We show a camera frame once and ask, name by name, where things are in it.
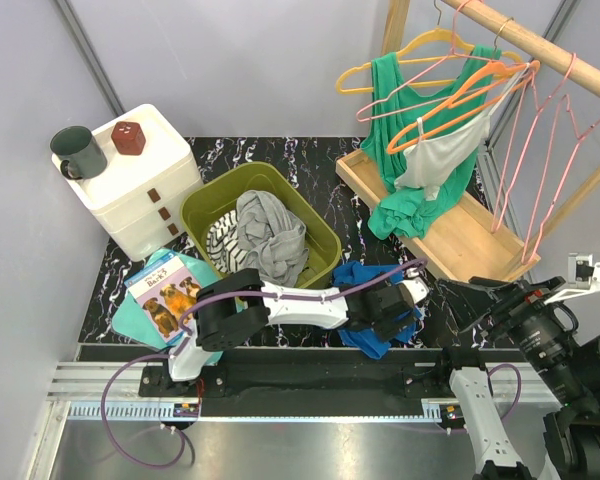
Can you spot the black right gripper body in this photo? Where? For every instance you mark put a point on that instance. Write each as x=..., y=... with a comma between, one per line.
x=513, y=310

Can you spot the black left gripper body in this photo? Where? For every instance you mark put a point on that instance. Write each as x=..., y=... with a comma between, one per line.
x=384, y=327

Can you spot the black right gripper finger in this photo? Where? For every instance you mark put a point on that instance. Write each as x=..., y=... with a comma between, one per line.
x=469, y=302
x=519, y=287

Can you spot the blue tank top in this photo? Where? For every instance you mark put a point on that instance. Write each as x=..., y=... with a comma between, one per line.
x=355, y=273

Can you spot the black white striped tank top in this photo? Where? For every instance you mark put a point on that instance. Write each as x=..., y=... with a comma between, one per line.
x=222, y=245

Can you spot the pink wire hanger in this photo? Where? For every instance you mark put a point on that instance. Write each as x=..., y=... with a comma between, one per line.
x=393, y=36

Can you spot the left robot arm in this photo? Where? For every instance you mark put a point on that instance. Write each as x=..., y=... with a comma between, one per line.
x=233, y=309

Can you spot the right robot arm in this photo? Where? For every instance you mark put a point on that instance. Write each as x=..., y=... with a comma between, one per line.
x=543, y=331

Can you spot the light grey tank top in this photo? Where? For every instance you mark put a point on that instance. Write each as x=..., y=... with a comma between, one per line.
x=430, y=162

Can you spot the orange plastic hanger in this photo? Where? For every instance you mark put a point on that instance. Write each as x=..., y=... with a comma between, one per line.
x=465, y=93

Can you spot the olive green plastic basket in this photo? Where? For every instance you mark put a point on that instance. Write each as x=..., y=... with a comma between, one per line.
x=206, y=205

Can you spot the white drawer unit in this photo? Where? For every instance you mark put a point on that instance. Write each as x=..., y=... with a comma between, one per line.
x=137, y=199

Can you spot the dark red cube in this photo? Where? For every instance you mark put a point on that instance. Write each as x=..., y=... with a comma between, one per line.
x=128, y=138

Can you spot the dark green mug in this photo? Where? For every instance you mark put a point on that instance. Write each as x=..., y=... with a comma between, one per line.
x=81, y=158

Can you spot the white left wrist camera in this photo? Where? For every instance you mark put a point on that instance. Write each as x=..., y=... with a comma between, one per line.
x=415, y=286

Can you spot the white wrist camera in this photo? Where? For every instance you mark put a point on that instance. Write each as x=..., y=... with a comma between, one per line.
x=583, y=278
x=415, y=286

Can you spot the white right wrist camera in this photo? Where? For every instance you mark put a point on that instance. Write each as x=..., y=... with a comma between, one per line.
x=583, y=278

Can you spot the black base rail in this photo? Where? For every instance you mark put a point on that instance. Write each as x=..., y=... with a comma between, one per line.
x=332, y=374

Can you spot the white cable duct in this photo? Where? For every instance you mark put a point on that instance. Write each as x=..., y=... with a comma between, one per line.
x=419, y=411

